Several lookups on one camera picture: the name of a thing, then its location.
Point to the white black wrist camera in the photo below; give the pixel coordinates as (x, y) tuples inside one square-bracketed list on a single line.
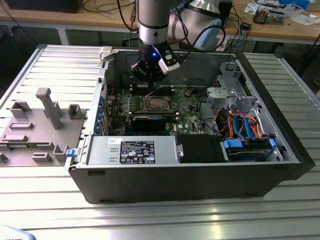
[(170, 63)]

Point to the black RAM stick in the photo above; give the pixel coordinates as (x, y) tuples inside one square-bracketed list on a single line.
[(171, 118)]

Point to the white power strip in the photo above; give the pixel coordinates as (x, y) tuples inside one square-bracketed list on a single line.
[(223, 46)]

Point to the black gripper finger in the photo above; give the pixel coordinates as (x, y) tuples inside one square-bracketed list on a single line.
[(138, 72), (157, 75)]

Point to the green motherboard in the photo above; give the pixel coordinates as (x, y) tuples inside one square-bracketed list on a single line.
[(187, 117)]

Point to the blue case latch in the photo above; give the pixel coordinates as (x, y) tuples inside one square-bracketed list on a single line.
[(71, 153)]

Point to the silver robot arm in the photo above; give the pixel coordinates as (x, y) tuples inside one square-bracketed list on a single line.
[(152, 20)]

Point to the beige case latch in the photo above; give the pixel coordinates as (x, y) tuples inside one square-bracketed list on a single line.
[(105, 53)]

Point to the copper finned heat sink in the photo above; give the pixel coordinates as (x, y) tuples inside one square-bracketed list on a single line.
[(260, 16)]

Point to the long wooden desk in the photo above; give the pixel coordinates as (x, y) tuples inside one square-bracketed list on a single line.
[(100, 18)]

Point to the small black box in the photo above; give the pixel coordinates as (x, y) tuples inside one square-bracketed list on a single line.
[(246, 26)]

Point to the black open PC case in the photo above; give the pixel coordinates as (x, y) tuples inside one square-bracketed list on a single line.
[(175, 182)]

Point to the wide black box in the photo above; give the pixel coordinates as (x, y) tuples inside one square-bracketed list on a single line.
[(37, 6)]

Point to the thin metal locking lever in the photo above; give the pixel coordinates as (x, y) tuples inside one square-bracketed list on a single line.
[(153, 91)]

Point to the grey power supply unit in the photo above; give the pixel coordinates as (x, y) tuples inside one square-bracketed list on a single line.
[(100, 150)]

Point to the silver metal drive cage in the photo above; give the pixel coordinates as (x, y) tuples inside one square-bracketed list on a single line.
[(220, 95)]

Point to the printed white paper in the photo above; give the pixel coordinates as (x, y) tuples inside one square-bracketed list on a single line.
[(250, 8)]

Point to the tall black box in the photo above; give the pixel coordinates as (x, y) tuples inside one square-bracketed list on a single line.
[(228, 11)]

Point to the hard disk in blue carrier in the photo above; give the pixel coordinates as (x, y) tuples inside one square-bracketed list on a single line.
[(250, 155)]

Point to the white paper sheet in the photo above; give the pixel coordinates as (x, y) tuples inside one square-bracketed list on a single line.
[(303, 20)]

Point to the blue cardboard box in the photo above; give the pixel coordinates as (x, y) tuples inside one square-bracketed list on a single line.
[(297, 3)]

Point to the grey metal drive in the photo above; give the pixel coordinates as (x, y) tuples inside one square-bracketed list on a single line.
[(276, 17)]

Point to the grey plastic parts rack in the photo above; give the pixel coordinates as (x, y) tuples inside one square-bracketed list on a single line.
[(37, 120)]

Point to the black graphics card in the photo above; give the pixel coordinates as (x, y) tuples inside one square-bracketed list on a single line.
[(147, 123)]

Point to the white rounded device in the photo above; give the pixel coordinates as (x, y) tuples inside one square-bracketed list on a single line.
[(12, 233)]

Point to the black plastic fan shroud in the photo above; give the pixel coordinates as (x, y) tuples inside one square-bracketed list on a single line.
[(197, 150)]

